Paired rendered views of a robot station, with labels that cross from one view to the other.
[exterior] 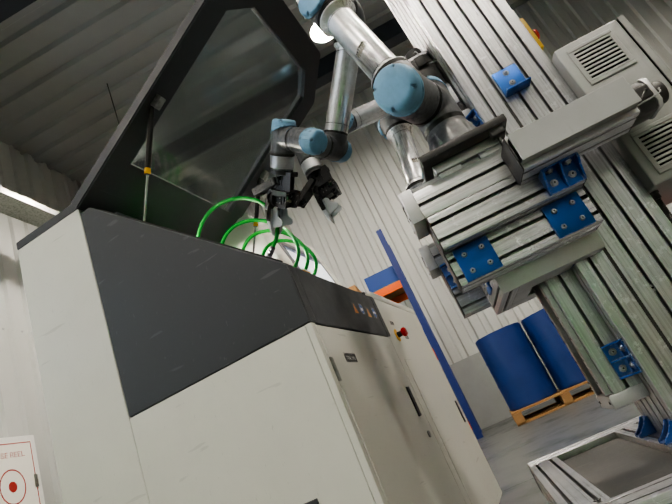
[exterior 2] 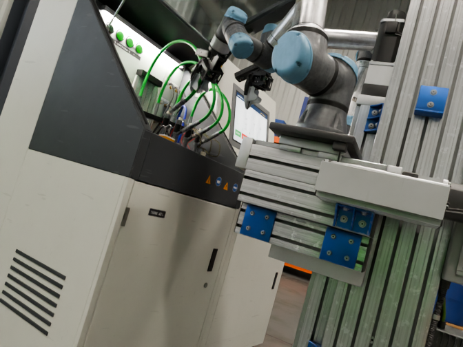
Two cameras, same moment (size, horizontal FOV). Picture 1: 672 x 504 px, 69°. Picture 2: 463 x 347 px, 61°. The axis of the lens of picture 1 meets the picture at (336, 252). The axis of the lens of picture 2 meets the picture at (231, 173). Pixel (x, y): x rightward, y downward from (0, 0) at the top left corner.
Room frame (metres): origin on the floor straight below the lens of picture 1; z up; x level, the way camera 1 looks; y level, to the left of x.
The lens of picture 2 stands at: (0.08, -0.53, 0.79)
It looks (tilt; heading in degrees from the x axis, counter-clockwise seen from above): 5 degrees up; 18
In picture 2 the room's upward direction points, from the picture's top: 16 degrees clockwise
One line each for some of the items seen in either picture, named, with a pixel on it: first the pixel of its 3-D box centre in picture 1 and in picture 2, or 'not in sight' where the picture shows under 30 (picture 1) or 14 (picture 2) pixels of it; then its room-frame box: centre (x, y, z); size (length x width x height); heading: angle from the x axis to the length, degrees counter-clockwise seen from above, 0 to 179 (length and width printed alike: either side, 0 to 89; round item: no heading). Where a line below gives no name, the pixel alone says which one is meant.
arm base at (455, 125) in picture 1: (452, 140); (323, 122); (1.17, -0.40, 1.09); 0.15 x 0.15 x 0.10
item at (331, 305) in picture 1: (343, 310); (196, 175); (1.48, 0.05, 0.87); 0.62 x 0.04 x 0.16; 165
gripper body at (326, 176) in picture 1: (322, 184); (260, 74); (1.58, -0.06, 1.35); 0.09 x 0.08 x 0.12; 75
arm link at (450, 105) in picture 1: (431, 106); (332, 82); (1.16, -0.40, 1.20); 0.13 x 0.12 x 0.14; 145
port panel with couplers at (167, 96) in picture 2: not in sight; (167, 104); (1.85, 0.48, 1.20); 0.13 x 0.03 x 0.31; 165
